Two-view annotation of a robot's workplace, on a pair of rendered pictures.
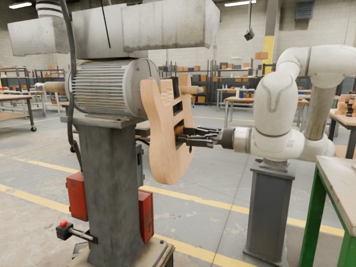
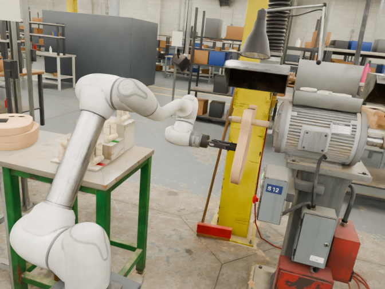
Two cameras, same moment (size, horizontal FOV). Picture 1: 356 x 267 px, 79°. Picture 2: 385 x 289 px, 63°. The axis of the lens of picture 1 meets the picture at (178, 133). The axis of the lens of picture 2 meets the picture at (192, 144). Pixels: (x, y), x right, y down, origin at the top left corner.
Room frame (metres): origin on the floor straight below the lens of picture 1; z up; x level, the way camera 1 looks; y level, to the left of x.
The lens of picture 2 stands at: (2.35, -0.51, 1.60)
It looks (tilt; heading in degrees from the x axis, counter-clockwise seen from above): 18 degrees down; 171
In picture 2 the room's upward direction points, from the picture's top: 6 degrees clockwise
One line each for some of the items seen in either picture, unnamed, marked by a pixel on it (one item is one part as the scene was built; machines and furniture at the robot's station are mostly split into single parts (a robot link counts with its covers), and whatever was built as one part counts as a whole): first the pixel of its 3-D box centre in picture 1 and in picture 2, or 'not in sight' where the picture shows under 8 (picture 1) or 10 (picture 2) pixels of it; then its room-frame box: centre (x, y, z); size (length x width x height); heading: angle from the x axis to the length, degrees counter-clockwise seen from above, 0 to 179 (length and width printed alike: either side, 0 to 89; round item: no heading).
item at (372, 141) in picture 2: not in sight; (373, 141); (1.12, 0.51, 1.25); 0.07 x 0.04 x 0.04; 66
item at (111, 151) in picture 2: not in sight; (96, 145); (0.59, -0.78, 0.98); 0.27 x 0.16 x 0.09; 70
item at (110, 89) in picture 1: (116, 88); (317, 133); (1.03, 0.29, 1.25); 0.41 x 0.27 x 0.26; 66
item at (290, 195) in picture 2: (152, 129); (289, 188); (1.16, 0.14, 1.02); 0.19 x 0.04 x 0.04; 156
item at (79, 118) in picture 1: (106, 117); (325, 163); (1.05, 0.35, 1.11); 0.36 x 0.24 x 0.04; 66
